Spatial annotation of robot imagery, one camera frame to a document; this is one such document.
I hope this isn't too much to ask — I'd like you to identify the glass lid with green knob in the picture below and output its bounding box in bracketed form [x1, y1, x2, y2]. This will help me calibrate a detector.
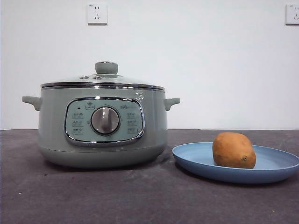
[41, 61, 165, 91]

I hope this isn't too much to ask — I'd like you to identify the brown potato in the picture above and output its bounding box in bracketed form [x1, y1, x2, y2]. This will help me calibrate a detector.
[212, 132, 257, 169]

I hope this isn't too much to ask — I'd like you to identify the blue round plate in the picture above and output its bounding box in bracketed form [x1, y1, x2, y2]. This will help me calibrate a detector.
[172, 141, 299, 184]

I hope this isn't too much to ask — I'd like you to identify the pale green electric steamer pot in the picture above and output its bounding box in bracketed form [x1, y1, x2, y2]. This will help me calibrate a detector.
[21, 85, 181, 169]

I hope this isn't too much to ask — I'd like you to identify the white wall socket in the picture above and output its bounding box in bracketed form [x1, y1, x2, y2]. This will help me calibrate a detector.
[87, 3, 108, 25]
[285, 4, 299, 26]

